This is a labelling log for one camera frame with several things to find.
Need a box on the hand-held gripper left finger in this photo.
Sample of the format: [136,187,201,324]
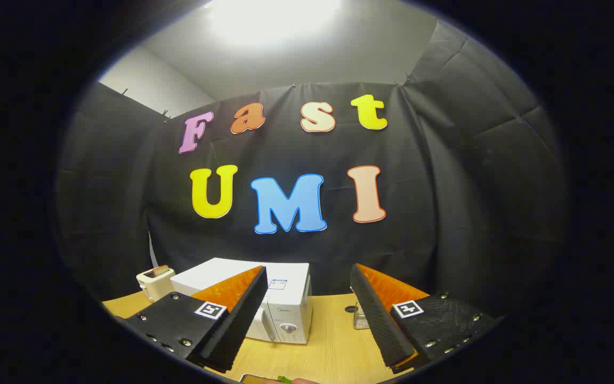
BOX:
[124,265,269,373]

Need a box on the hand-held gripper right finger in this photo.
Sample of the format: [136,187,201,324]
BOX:
[350,263,499,374]

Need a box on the white microwave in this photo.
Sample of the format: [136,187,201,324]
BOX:
[170,258,313,345]

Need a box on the toast sandwich with lettuce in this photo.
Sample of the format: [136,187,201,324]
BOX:
[240,374,321,384]

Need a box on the white toaster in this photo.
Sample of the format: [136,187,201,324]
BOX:
[136,265,176,302]

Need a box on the clear glass wire holder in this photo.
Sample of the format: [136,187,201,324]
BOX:
[353,301,371,330]

